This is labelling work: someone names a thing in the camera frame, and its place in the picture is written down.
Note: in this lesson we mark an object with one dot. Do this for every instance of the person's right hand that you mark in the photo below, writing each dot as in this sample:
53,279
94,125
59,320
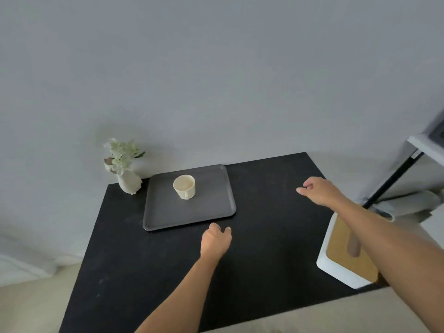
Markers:
322,192

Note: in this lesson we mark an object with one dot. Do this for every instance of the person's left hand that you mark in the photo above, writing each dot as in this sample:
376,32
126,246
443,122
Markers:
213,243

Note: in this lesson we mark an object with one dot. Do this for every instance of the person's right thumb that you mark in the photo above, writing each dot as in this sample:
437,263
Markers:
303,191

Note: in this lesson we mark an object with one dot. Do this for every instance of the person's left thumb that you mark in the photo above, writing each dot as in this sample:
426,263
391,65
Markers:
228,232

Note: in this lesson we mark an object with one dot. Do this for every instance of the person's right forearm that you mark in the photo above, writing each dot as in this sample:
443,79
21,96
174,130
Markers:
388,253

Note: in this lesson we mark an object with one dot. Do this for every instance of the person's left forearm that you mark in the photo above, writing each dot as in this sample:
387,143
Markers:
180,298

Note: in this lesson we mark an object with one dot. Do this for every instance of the gray rectangular tray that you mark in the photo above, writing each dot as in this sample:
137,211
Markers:
189,204

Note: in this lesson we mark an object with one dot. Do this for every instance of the cream cup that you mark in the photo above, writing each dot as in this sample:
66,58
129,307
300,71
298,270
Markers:
185,187

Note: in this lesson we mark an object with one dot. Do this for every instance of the white tissue box wooden lid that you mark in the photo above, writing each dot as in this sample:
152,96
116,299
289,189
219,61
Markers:
341,253

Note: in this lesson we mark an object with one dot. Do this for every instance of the black metal leg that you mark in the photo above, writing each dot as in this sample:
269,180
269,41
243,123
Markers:
392,182

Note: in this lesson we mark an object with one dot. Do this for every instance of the white object on floor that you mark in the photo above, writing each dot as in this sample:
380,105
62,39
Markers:
411,203

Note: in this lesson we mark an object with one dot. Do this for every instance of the white ceramic vase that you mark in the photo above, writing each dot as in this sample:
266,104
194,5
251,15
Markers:
130,183

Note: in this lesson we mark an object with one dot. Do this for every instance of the pale green artificial flowers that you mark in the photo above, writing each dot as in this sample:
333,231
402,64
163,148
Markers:
121,154

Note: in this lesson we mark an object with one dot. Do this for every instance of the white shelf board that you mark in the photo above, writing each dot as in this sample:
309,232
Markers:
428,147

